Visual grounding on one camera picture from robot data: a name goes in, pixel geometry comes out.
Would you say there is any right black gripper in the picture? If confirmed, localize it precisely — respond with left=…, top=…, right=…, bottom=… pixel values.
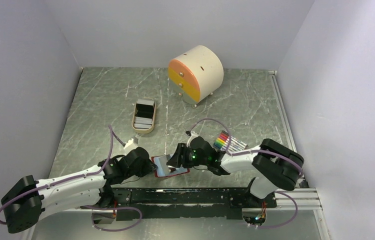
left=166, top=142, right=209, bottom=168

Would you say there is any red leather card holder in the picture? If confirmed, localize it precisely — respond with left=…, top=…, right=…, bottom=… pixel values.
left=151, top=154, right=190, bottom=178

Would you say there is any grey credit card stack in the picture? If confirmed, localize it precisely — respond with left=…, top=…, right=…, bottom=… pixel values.
left=133, top=98, right=155, bottom=130

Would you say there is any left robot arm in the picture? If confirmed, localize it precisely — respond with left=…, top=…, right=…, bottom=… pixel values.
left=0, top=147, right=157, bottom=234

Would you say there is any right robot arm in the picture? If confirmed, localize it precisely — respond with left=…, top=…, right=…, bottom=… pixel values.
left=166, top=135, right=305, bottom=207

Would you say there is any pack of coloured markers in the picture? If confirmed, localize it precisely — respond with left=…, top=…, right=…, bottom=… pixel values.
left=213, top=130, right=248, bottom=152

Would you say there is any cream drawer cabinet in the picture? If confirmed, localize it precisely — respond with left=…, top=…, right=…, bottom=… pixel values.
left=167, top=45, right=224, bottom=106

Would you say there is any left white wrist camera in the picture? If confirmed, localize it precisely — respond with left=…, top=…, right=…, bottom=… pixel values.
left=123, top=137, right=139, bottom=154

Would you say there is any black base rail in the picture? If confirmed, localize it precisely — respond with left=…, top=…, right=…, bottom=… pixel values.
left=95, top=187, right=277, bottom=220

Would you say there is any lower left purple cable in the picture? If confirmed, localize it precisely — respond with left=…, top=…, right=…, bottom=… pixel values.
left=84, top=205, right=143, bottom=232

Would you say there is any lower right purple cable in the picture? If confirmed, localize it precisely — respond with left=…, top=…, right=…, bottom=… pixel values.
left=247, top=191, right=299, bottom=230

